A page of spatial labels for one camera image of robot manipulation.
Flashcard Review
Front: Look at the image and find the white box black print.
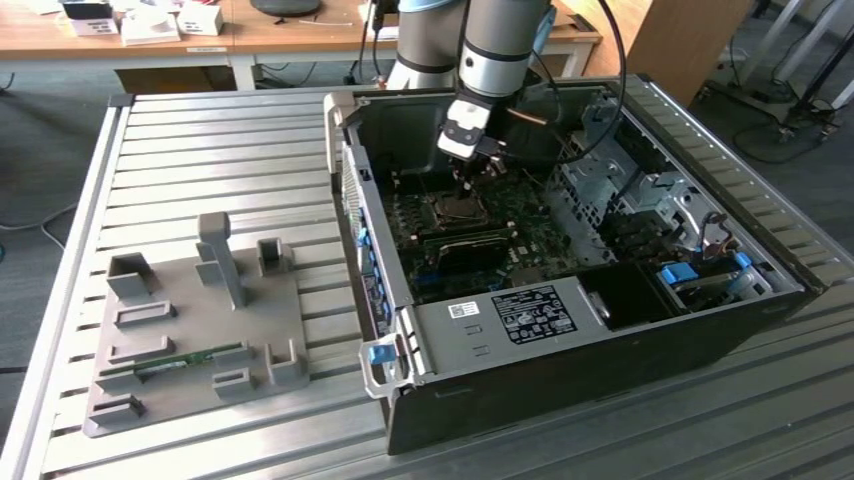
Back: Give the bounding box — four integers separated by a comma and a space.
69, 17, 121, 38

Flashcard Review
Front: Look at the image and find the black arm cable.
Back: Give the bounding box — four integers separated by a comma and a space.
532, 0, 630, 164

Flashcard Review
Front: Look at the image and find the dark round object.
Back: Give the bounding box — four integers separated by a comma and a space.
249, 0, 327, 16

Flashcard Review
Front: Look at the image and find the black PC case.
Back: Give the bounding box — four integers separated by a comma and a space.
323, 73, 839, 456

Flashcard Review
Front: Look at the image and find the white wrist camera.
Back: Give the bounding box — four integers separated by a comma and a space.
436, 99, 499, 159

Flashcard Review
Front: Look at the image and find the black device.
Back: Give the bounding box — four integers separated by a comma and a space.
58, 0, 114, 21

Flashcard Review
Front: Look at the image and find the metal socket cover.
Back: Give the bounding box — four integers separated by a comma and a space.
431, 192, 487, 225

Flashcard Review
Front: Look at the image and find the CPU socket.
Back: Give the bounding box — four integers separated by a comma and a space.
423, 187, 493, 230

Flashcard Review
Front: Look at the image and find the green RAM stick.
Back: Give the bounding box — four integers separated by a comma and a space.
132, 349, 219, 376

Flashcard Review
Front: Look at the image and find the wooden cabinet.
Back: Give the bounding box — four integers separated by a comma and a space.
616, 0, 759, 109

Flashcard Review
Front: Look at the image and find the metal drive cage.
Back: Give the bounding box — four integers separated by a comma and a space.
546, 92, 695, 261

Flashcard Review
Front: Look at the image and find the blue disk carrier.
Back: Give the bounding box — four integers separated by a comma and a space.
656, 262, 699, 289

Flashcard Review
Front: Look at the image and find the coloured wire bundle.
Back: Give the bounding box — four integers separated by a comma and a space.
692, 212, 742, 261

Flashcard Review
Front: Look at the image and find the wooden desk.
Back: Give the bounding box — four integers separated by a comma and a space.
0, 0, 236, 64
229, 0, 606, 94

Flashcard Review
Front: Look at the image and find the green motherboard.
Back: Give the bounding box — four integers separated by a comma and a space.
383, 169, 619, 306

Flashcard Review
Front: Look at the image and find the black RAM slot bank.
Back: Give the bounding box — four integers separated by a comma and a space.
389, 168, 461, 194
416, 225, 519, 247

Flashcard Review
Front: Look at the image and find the grey parts rack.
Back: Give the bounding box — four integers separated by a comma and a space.
80, 211, 313, 439

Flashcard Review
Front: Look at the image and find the brown box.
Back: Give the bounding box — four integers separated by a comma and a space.
113, 64, 239, 95

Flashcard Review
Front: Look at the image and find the white labelled box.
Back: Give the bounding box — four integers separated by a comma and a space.
176, 2, 225, 37

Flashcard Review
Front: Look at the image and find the white round-topped box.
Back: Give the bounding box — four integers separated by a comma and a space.
119, 8, 183, 47

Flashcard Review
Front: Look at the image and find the black expansion card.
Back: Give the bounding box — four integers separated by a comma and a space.
432, 238, 512, 281

